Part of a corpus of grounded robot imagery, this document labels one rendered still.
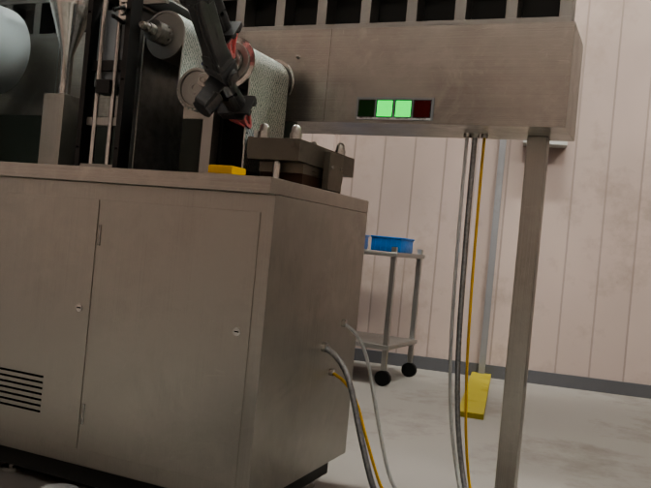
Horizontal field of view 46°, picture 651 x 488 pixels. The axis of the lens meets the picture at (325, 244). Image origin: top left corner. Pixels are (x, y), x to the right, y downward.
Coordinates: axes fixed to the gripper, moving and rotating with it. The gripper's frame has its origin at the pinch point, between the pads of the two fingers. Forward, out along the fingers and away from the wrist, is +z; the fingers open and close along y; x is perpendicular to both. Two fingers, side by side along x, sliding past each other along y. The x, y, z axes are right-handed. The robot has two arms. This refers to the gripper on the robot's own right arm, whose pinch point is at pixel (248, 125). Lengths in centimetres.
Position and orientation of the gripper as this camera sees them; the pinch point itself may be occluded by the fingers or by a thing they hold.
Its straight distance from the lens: 223.0
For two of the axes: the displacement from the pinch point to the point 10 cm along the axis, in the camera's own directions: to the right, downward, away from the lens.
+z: 3.0, 5.3, 8.0
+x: 2.8, -8.5, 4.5
